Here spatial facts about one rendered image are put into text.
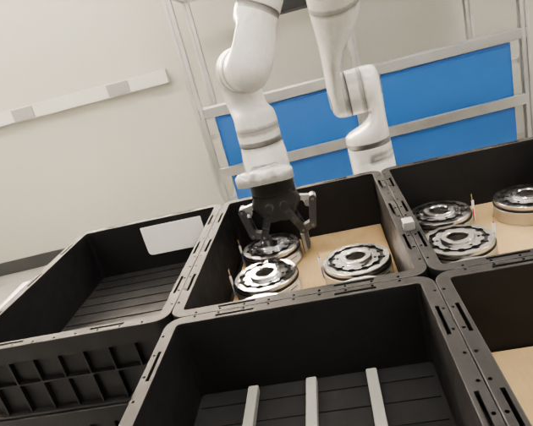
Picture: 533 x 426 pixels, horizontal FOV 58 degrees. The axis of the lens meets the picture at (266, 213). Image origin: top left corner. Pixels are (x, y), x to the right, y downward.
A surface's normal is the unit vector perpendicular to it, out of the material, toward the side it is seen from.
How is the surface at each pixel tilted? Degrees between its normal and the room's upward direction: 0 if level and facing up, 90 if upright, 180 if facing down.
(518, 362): 0
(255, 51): 75
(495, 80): 90
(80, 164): 90
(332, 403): 0
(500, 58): 90
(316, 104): 90
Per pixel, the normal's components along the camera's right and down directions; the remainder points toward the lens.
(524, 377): -0.24, -0.91
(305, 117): 0.00, 0.34
